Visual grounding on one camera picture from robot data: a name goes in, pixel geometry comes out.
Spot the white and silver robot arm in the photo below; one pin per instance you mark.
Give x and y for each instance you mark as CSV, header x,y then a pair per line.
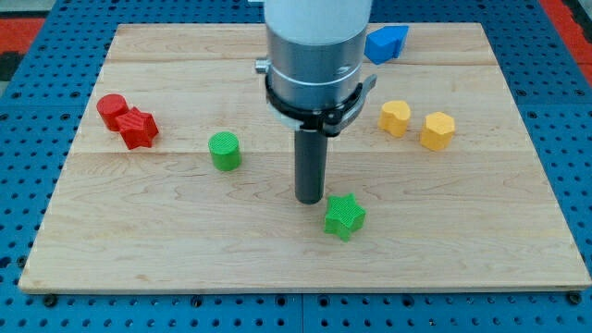
x,y
315,52

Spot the light wooden board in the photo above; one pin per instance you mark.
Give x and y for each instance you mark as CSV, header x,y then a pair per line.
x,y
477,216

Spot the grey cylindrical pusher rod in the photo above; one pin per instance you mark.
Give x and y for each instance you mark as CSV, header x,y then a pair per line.
x,y
310,166

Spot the green star block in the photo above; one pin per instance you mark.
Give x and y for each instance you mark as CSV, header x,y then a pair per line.
x,y
344,216

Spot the green cylinder block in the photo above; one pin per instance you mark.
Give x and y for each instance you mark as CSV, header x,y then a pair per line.
x,y
224,148

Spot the yellow heart block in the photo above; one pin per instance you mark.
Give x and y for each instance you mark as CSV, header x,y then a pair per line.
x,y
394,117

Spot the yellow hexagon block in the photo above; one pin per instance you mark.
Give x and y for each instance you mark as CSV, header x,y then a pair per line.
x,y
437,131

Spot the blue pentagon block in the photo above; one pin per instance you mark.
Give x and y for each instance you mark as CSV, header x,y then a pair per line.
x,y
385,43

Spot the red star block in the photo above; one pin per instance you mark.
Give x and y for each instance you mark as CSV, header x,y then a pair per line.
x,y
137,128

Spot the red cylinder block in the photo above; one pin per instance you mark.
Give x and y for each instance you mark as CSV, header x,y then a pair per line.
x,y
110,107

